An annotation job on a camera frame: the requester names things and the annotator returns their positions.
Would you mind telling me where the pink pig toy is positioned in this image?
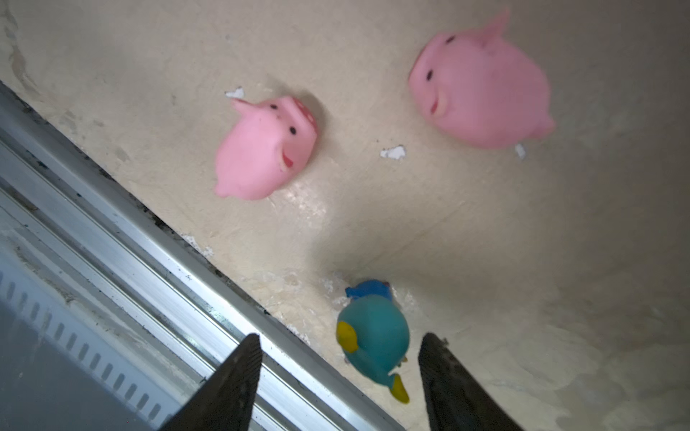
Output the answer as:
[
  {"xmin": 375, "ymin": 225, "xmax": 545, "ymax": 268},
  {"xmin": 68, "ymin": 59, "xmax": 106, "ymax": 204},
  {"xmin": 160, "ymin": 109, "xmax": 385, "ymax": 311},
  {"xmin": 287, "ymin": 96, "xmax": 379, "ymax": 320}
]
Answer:
[
  {"xmin": 408, "ymin": 10, "xmax": 556, "ymax": 149},
  {"xmin": 214, "ymin": 96, "xmax": 319, "ymax": 200}
]

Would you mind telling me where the teal penguin toy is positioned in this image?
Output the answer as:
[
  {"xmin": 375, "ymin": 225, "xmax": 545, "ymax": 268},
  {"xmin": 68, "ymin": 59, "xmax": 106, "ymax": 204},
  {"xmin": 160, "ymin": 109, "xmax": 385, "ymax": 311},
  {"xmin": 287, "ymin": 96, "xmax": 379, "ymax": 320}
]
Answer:
[{"xmin": 336, "ymin": 279, "xmax": 411, "ymax": 404}]

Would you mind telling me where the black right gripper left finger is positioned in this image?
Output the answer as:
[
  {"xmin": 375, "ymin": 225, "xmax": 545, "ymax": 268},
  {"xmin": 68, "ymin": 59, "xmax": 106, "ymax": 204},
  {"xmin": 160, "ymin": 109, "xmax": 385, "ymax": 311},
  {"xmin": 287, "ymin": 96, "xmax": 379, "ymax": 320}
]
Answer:
[{"xmin": 161, "ymin": 333, "xmax": 263, "ymax": 431}]

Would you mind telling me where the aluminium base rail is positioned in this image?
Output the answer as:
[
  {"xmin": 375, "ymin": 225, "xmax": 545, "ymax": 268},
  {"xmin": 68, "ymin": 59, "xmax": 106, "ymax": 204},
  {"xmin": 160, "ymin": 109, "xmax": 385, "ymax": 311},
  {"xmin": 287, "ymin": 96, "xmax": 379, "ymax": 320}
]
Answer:
[{"xmin": 1, "ymin": 88, "xmax": 399, "ymax": 430}]

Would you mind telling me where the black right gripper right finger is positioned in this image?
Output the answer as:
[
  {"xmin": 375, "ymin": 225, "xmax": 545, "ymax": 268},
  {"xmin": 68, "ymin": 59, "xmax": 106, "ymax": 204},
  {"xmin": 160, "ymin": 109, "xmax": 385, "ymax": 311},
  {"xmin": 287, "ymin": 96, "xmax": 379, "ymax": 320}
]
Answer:
[{"xmin": 418, "ymin": 332, "xmax": 522, "ymax": 431}]

